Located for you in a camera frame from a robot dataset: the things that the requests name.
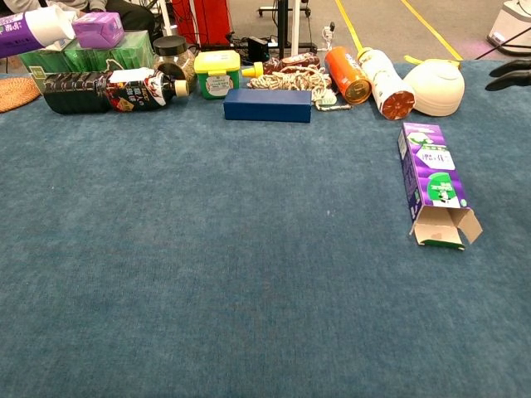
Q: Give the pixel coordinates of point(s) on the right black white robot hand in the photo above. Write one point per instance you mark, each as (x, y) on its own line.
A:
(514, 68)

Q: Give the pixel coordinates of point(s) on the purple toothpaste carton box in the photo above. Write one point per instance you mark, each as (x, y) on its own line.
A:
(435, 166)

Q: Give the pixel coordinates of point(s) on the purple white toothpaste tube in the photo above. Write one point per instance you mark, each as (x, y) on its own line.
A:
(25, 31)

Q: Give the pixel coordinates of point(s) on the dark blue rectangular box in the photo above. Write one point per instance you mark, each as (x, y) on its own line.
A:
(267, 105)

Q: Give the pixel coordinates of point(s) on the black power adapter box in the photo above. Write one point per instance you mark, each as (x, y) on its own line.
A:
(258, 46)

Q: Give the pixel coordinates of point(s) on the small purple box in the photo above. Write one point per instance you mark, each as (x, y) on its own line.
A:
(97, 31)

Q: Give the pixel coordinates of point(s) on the green package stack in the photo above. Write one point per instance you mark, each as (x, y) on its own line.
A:
(83, 58)

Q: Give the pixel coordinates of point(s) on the black slanted rod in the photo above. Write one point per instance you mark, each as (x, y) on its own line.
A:
(504, 45)

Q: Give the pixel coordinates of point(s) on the white machine housing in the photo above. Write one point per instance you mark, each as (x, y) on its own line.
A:
(510, 29)

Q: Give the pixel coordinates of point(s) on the beige bowl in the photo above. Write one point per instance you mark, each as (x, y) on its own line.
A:
(435, 89)

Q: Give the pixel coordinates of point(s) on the white drink bottle yellow cap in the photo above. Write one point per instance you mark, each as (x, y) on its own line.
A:
(383, 79)

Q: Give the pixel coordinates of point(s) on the white power strip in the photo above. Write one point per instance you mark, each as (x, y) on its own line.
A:
(328, 35)

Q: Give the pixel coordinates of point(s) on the black wheeled cart base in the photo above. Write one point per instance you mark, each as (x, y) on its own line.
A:
(307, 11)

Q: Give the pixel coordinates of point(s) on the white upright pole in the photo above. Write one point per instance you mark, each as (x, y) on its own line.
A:
(295, 25)

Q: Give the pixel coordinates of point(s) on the brown sauce bottle yellow cap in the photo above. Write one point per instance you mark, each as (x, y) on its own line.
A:
(290, 63)

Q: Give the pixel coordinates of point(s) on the black tripod stand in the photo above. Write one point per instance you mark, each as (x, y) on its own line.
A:
(284, 29)

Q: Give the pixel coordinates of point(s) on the yellow green lidded container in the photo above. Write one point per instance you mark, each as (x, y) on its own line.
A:
(215, 79)

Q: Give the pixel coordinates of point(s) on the red cabinet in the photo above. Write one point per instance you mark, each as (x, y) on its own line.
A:
(207, 20)

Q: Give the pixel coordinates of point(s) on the glass jar black lid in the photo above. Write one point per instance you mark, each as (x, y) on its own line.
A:
(174, 60)

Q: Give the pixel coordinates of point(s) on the blue table cloth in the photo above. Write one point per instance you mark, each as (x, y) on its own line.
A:
(249, 290)

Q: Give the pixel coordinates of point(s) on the seated person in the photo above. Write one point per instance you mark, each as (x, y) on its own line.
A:
(124, 12)

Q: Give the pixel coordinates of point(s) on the dark tea drink bottle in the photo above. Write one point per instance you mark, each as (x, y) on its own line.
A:
(74, 93)

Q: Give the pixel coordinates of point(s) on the round woven rattan coaster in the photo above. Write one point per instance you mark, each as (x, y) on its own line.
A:
(16, 95)

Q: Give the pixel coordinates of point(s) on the white wheeled stand frame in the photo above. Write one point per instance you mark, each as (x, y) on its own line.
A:
(167, 18)

